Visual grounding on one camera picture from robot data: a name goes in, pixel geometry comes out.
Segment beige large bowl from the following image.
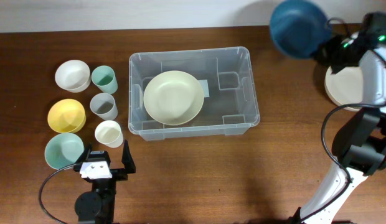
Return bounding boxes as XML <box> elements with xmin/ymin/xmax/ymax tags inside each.
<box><xmin>143</xmin><ymin>70</ymin><xmax>205</xmax><ymax>126</ymax></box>
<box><xmin>324</xmin><ymin>67</ymin><xmax>363</xmax><ymax>106</ymax></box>

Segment white small bowl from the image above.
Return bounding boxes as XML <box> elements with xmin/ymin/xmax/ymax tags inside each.
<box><xmin>55</xmin><ymin>60</ymin><xmax>91</xmax><ymax>93</ymax></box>

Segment mint green cup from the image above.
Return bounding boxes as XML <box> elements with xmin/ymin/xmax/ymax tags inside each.
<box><xmin>91</xmin><ymin>65</ymin><xmax>118</xmax><ymax>94</ymax></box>

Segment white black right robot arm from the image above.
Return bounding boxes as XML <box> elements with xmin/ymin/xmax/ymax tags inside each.
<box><xmin>288</xmin><ymin>12</ymin><xmax>386</xmax><ymax>223</ymax></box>

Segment mint green small bowl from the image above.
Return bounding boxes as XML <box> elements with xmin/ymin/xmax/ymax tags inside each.
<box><xmin>44</xmin><ymin>133</ymin><xmax>84</xmax><ymax>170</ymax></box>

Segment clear plastic storage bin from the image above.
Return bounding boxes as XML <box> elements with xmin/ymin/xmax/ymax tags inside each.
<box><xmin>128</xmin><ymin>47</ymin><xmax>260</xmax><ymax>141</ymax></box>

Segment cream white cup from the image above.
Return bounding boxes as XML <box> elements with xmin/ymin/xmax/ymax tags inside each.
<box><xmin>95</xmin><ymin>120</ymin><xmax>124</xmax><ymax>148</ymax></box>

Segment grey cup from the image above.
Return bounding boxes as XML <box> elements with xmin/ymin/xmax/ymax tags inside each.
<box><xmin>90</xmin><ymin>93</ymin><xmax>118</xmax><ymax>120</ymax></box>

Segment yellow small bowl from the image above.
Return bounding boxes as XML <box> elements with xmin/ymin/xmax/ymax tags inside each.
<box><xmin>47</xmin><ymin>99</ymin><xmax>87</xmax><ymax>133</ymax></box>

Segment white label in bin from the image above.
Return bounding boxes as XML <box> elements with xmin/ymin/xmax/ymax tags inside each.
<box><xmin>199</xmin><ymin>80</ymin><xmax>209</xmax><ymax>98</ymax></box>

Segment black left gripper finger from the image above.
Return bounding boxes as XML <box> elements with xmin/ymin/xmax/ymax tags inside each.
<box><xmin>121</xmin><ymin>140</ymin><xmax>136</xmax><ymax>173</ymax></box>
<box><xmin>77</xmin><ymin>143</ymin><xmax>92</xmax><ymax>163</ymax></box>

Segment dark blue large bowl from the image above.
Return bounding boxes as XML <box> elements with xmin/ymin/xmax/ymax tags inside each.
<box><xmin>270</xmin><ymin>0</ymin><xmax>332</xmax><ymax>59</ymax></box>

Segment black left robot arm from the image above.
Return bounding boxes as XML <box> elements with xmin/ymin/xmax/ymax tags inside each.
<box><xmin>73</xmin><ymin>141</ymin><xmax>136</xmax><ymax>223</ymax></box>

